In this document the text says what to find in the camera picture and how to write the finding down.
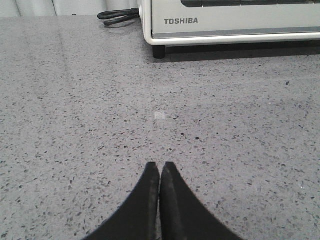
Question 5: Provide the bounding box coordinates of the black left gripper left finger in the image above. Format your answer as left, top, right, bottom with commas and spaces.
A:
85, 162, 160, 240

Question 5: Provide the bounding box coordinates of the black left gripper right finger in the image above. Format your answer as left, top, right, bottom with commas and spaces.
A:
159, 162, 240, 240

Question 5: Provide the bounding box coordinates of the white Toshiba toaster oven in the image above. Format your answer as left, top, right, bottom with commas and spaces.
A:
137, 0, 320, 59

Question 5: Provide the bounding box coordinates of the black power cable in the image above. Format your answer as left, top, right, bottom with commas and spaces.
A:
97, 7, 141, 29

